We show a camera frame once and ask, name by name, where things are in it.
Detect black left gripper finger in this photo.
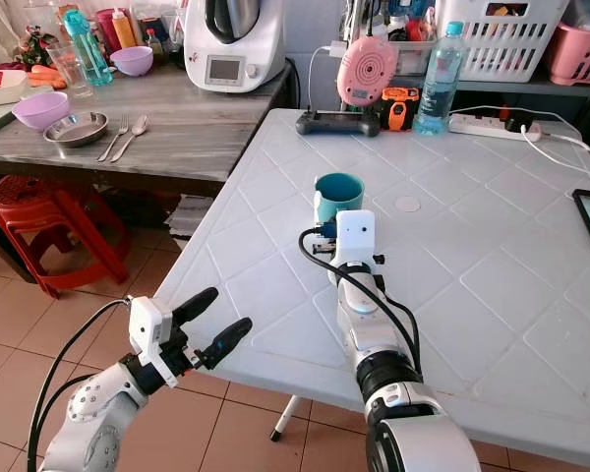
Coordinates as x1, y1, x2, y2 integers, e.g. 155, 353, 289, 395
171, 286, 220, 326
201, 316, 254, 372

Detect teal mug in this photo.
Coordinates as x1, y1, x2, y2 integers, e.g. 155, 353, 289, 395
313, 171, 367, 229

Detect stack of papers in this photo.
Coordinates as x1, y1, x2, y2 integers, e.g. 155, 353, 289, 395
166, 194, 216, 238

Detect white table leg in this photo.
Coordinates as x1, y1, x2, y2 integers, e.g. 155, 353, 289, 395
269, 392, 302, 443

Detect metal fork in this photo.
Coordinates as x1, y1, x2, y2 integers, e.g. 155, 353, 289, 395
102, 114, 132, 164

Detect red plastic stool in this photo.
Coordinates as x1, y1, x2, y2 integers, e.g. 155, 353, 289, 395
0, 174, 131, 300

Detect metal spoon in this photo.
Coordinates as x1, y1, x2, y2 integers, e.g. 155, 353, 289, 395
113, 114, 151, 164

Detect round metal plate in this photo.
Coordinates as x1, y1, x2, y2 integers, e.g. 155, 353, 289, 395
43, 110, 111, 149

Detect black handheld controller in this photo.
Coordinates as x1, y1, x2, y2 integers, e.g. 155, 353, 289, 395
295, 107, 384, 138

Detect large purple plastic bowl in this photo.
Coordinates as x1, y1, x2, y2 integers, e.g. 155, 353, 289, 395
11, 90, 73, 133

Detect small purple plastic bowl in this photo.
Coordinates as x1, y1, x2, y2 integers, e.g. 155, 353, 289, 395
109, 44, 155, 79

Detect white kitchen food processor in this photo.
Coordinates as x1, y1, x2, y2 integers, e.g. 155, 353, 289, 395
181, 0, 287, 95

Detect clear drinking glass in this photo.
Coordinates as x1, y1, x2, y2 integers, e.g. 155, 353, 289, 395
46, 41, 90, 98

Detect teal drinking bottle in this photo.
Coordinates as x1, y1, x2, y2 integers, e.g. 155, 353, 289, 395
62, 9, 115, 89

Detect orange carrots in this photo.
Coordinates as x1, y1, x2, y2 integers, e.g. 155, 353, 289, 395
29, 64, 66, 90

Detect orange and black device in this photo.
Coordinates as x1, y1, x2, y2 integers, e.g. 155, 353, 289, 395
380, 86, 422, 133

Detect orange sauce bottle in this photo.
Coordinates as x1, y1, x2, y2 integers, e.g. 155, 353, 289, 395
111, 8, 140, 50

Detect red plastic jar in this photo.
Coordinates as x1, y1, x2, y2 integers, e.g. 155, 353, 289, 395
94, 9, 119, 52

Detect pink round device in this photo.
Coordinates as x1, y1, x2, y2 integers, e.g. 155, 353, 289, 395
336, 33, 400, 108

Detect clear blue water bottle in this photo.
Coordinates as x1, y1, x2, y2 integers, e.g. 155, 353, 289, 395
412, 19, 469, 138

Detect white power strip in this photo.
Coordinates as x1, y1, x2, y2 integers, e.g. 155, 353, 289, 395
446, 109, 548, 145

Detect white plastic laundry basket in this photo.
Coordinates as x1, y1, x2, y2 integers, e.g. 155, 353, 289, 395
434, 0, 572, 85

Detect pink plastic basket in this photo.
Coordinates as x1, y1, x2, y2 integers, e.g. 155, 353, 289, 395
547, 21, 590, 87

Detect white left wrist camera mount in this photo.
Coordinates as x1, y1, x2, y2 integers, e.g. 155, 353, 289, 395
127, 294, 174, 386

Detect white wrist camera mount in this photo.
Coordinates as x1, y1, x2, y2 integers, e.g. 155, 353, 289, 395
127, 294, 174, 386
333, 208, 378, 266

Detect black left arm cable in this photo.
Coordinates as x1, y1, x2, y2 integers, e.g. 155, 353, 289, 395
29, 299, 139, 472

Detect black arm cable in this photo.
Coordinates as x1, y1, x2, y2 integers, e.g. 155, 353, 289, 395
298, 225, 424, 380
29, 299, 139, 472

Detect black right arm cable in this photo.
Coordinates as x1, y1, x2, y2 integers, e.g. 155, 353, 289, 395
298, 225, 424, 380

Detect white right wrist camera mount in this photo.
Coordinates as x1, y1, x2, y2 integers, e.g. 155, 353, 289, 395
333, 208, 378, 266

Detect white charger with cable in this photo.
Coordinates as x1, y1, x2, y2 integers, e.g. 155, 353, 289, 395
306, 40, 351, 111

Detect white power cable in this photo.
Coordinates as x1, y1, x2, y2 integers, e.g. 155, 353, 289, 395
457, 102, 590, 180

